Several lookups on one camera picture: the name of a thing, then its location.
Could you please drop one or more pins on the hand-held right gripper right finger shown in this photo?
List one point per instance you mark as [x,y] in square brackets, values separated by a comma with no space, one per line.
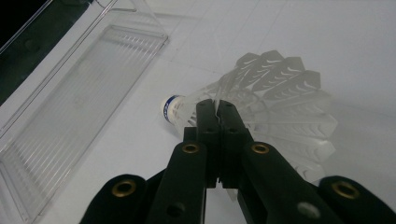
[232,130]

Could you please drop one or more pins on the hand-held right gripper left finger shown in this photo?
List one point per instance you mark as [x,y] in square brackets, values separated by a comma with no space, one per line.
[211,124]

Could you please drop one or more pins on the clear plastic tray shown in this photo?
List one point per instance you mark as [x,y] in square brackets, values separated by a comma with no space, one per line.
[77,109]

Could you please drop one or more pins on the white table cover sheet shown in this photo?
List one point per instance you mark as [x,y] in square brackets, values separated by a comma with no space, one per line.
[342,46]

